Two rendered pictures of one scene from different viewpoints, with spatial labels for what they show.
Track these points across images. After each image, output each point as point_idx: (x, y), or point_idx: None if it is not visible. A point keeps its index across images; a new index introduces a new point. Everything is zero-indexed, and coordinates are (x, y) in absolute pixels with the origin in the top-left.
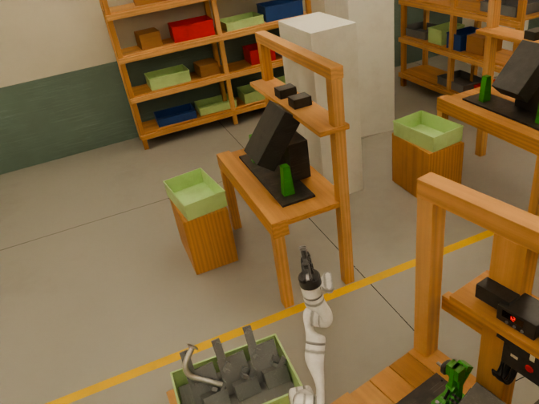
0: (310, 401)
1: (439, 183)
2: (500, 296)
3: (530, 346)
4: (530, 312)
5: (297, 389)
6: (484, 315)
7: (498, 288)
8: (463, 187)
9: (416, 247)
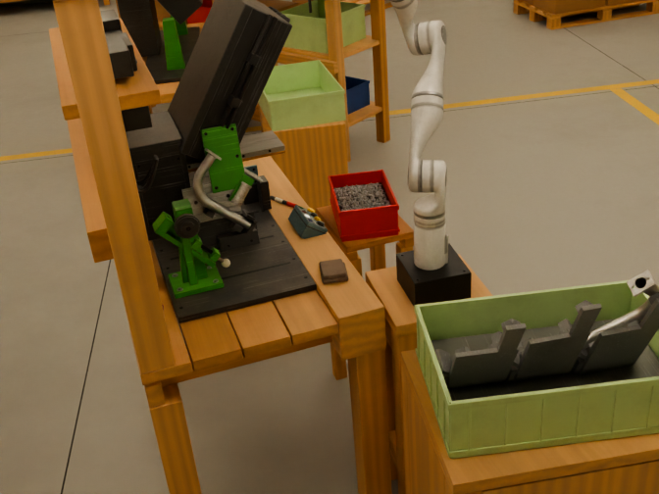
0: (424, 22)
1: None
2: (122, 41)
3: (140, 55)
4: (111, 38)
5: (431, 163)
6: (147, 73)
7: (110, 46)
8: None
9: (123, 121)
